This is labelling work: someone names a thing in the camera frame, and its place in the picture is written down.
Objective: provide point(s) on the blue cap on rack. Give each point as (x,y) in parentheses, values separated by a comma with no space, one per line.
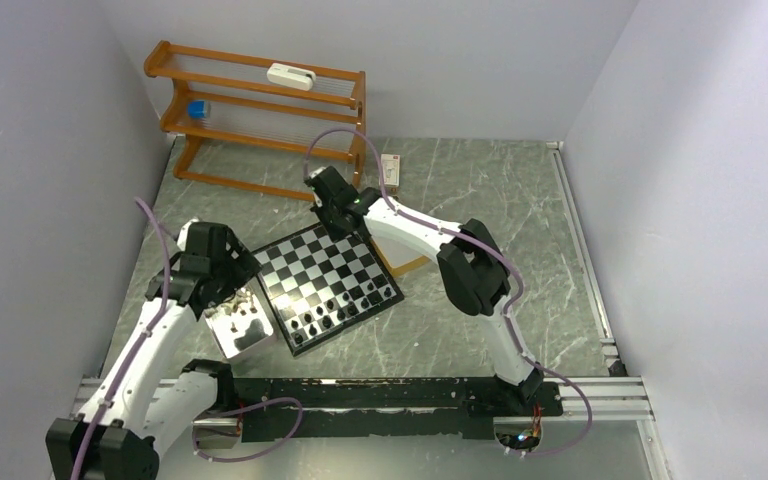
(198,109)

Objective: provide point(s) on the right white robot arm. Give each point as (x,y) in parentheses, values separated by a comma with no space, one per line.
(475,275)

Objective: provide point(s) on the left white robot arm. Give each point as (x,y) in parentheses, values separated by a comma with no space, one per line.
(129,422)

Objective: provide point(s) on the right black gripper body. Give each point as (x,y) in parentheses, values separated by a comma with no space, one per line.
(332,226)

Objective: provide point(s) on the wooden three-tier rack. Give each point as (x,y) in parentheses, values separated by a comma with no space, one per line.
(247,109)

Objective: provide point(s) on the black white chess board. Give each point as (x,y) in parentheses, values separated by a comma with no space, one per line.
(319,288)

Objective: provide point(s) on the silver tin with white pieces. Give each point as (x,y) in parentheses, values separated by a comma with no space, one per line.
(243,325)

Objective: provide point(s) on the small white red box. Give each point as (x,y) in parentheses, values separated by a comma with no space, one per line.
(391,170)

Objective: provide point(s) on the white device on rack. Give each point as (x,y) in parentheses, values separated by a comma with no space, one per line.
(291,76)

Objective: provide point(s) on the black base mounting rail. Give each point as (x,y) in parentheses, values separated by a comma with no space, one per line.
(413,406)

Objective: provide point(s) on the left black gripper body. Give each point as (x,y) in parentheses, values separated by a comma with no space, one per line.
(233,272)

